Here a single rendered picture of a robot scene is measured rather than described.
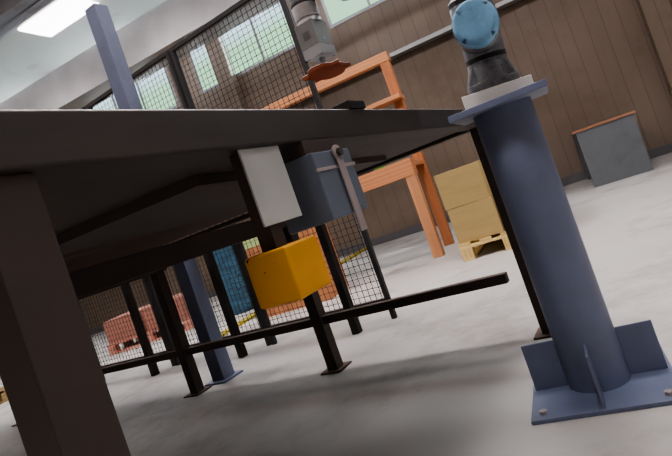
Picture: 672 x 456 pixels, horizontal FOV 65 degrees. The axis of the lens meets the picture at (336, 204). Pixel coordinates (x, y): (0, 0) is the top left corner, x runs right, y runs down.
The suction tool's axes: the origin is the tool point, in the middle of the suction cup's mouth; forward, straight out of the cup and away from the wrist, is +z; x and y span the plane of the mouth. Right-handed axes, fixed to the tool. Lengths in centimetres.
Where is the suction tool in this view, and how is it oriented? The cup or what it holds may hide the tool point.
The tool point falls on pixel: (327, 72)
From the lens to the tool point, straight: 161.2
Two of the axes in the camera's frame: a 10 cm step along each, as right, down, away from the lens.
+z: 3.3, 9.4, -0.2
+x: 7.9, -2.9, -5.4
